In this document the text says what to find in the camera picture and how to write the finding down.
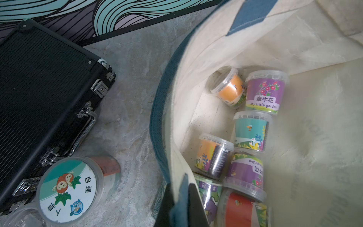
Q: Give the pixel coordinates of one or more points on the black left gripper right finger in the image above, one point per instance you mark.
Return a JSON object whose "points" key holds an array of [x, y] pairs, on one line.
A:
{"points": [[196, 213]]}

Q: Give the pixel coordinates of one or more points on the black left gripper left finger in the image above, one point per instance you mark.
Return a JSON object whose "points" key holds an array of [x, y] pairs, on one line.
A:
{"points": [[167, 203]]}

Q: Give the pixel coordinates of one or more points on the beige canvas tote bag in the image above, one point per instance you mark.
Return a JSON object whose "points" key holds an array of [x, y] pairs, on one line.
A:
{"points": [[313, 158]]}

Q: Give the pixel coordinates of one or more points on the purple label seed jar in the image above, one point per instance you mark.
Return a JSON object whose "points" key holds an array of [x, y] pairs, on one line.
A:
{"points": [[246, 174]]}

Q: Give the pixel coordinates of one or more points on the teal label seed jar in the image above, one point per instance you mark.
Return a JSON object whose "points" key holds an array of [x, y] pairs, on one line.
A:
{"points": [[74, 187]]}

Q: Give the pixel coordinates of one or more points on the purple eggplant label jar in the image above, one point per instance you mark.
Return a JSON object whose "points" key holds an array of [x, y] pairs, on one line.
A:
{"points": [[210, 191]]}

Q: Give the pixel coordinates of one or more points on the red carrot label jar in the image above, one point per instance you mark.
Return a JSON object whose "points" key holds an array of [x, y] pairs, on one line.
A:
{"points": [[236, 210]]}

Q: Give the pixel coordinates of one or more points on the orange rainbow label jar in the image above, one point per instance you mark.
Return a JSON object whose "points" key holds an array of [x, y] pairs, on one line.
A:
{"points": [[212, 155]]}

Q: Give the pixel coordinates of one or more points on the teal bee label jar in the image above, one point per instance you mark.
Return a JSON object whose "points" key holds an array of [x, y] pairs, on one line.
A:
{"points": [[251, 129]]}

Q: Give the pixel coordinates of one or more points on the orange label small jar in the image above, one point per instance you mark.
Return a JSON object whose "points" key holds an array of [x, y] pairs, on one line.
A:
{"points": [[230, 88]]}

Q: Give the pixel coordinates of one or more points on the purple white label jar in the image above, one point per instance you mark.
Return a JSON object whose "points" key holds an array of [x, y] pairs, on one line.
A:
{"points": [[265, 89]]}

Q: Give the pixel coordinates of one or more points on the black hard case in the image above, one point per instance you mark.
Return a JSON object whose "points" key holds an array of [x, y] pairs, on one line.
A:
{"points": [[50, 92]]}

